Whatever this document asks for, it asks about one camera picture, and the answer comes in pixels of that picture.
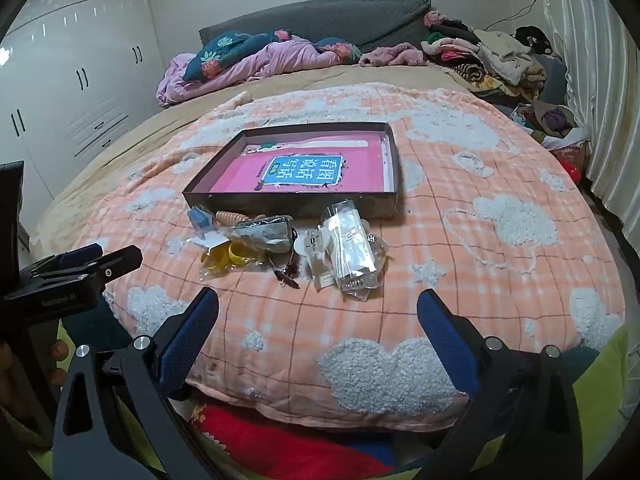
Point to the white earring card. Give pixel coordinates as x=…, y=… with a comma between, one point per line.
x=207, y=244

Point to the dark red hair clip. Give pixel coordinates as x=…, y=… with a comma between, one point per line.
x=286, y=274

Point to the pink shallow box tray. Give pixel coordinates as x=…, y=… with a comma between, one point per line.
x=290, y=205

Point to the orange checked fluffy blanket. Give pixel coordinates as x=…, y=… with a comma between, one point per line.
x=450, y=240

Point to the red cloth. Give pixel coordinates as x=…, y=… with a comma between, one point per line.
x=240, y=432

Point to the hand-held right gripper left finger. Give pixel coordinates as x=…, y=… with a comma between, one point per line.
x=190, y=342

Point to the grey pillow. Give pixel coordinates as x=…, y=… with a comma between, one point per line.
x=555, y=80

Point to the amber orange trinket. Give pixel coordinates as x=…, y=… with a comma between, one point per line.
x=260, y=217

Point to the yellow-green cloth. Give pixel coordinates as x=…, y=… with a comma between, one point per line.
x=600, y=390

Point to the clear bag of dark jewelry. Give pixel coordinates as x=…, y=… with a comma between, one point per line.
x=265, y=234

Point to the pink fluffy garment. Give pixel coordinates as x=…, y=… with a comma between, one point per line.
x=395, y=55

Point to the teal floral blanket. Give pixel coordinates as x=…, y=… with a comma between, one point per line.
x=225, y=50

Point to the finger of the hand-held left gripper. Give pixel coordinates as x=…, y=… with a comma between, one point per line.
x=112, y=266
x=77, y=255

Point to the grey headboard cushion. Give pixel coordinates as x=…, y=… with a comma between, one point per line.
x=350, y=20

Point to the cream curtain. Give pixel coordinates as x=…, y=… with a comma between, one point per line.
x=600, y=85

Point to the person's left hand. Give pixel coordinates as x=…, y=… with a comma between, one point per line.
x=60, y=351

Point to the white wardrobe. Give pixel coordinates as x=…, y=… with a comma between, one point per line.
x=75, y=60

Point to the red bag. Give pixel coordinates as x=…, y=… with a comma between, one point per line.
x=570, y=165

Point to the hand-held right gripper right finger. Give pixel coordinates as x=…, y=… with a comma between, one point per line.
x=445, y=342

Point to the pile of clothes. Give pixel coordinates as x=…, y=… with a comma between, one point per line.
x=490, y=55

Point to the bag of yellow hoop earrings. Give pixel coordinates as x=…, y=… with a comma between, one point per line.
x=227, y=260

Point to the pink quilt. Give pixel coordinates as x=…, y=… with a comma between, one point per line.
x=280, y=57

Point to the pink book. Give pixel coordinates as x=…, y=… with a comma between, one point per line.
x=250, y=170

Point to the clear bag with blue item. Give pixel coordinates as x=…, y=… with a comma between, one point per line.
x=201, y=221

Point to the small heap of clothes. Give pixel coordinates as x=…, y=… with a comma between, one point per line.
x=550, y=122

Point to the large clear plastic bag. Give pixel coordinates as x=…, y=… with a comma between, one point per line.
x=347, y=240

